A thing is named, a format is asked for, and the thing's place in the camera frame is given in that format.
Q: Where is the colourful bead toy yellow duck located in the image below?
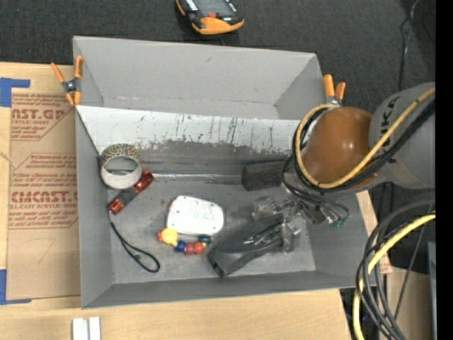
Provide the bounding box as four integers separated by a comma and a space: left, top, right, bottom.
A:
156, 227, 212, 256

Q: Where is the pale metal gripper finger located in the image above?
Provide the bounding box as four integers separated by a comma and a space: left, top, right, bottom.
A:
252, 195, 286, 221
243, 222, 302, 253

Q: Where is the grey metal bin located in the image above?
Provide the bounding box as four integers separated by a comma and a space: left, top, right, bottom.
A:
72, 35, 378, 310

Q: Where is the dark grey stapler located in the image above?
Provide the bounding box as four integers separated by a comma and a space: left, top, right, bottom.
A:
206, 212, 295, 278

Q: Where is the colourful patterned tape roll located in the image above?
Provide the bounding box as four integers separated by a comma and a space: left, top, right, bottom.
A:
98, 142, 144, 191

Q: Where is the white oval plastic device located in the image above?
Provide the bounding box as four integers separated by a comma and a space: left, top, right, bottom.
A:
166, 194, 225, 237

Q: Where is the brown cardboard board red print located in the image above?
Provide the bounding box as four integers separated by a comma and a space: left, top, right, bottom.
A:
0, 61, 83, 306

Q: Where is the red black device with strap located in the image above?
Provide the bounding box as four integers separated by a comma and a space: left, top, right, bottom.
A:
106, 169, 161, 274

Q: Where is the dark flat block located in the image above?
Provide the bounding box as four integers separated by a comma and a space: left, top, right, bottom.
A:
241, 159, 290, 192

